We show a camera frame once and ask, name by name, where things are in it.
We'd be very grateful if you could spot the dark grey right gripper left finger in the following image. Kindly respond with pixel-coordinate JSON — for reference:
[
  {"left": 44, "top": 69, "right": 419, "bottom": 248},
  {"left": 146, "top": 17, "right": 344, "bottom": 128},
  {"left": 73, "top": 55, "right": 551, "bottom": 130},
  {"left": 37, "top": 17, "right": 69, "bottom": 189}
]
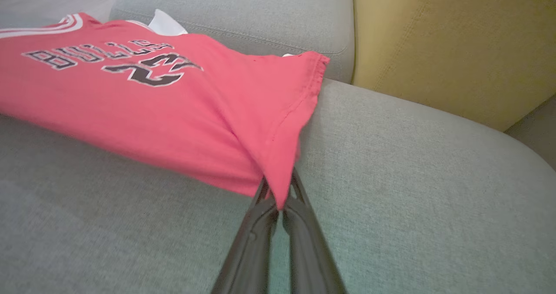
[{"left": 211, "top": 179, "right": 279, "bottom": 294}]

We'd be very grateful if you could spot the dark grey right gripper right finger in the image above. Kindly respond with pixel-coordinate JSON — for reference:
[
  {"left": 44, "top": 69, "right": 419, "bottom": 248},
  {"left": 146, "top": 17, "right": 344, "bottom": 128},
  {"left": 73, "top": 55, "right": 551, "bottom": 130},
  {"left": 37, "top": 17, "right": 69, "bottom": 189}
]
[{"left": 282, "top": 168, "right": 348, "bottom": 294}]

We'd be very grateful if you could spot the red Bulls basketball jersey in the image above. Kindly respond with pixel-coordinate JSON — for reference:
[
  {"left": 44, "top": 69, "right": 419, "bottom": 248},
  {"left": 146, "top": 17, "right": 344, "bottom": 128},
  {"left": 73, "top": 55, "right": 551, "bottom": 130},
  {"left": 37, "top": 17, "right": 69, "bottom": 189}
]
[{"left": 0, "top": 12, "right": 331, "bottom": 210}]

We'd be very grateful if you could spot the grey fabric sofa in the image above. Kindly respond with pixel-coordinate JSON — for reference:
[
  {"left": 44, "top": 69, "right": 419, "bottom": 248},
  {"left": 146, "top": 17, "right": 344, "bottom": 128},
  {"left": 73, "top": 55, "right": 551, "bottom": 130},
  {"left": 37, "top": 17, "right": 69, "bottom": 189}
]
[{"left": 0, "top": 0, "right": 556, "bottom": 294}]

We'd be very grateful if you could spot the white garment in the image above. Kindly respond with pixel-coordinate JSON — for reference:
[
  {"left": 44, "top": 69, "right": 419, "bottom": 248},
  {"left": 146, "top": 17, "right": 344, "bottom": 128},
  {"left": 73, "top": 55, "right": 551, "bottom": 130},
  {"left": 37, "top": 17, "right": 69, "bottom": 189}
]
[{"left": 148, "top": 9, "right": 189, "bottom": 36}]

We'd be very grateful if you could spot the large yellow cushion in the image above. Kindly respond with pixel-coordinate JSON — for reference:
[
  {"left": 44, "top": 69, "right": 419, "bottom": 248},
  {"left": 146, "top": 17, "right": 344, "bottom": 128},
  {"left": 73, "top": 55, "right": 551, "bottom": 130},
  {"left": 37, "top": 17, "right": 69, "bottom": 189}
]
[{"left": 351, "top": 0, "right": 556, "bottom": 132}]

